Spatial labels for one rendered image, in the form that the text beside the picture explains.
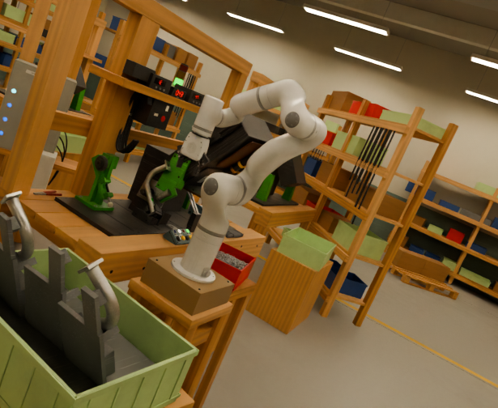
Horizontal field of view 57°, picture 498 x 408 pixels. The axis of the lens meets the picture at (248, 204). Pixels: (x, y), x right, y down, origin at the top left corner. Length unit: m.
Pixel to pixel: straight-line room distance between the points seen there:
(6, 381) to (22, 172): 1.23
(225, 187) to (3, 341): 0.87
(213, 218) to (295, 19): 10.98
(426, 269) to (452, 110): 3.89
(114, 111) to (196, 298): 1.15
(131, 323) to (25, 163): 1.06
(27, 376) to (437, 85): 10.80
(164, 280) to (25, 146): 0.89
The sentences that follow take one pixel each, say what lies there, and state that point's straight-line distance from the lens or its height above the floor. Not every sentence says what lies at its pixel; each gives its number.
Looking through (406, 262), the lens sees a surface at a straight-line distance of 8.83.
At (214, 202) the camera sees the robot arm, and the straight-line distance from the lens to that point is 1.68.
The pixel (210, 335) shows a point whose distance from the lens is 1.98.
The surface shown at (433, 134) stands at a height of 2.14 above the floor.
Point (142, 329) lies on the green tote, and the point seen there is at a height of 0.90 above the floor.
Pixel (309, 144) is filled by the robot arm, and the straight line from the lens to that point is 1.67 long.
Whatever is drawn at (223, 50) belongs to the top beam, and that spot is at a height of 1.91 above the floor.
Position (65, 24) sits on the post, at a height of 1.66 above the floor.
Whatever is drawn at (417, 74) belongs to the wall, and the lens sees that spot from 11.46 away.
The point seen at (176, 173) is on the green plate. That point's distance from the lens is 2.43.
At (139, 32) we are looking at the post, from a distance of 2.44.
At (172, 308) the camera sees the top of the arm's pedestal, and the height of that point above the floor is 0.85.
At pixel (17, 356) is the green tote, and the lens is 1.17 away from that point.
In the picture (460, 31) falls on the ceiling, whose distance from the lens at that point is 9.48.
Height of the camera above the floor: 1.60
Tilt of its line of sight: 10 degrees down
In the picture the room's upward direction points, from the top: 23 degrees clockwise
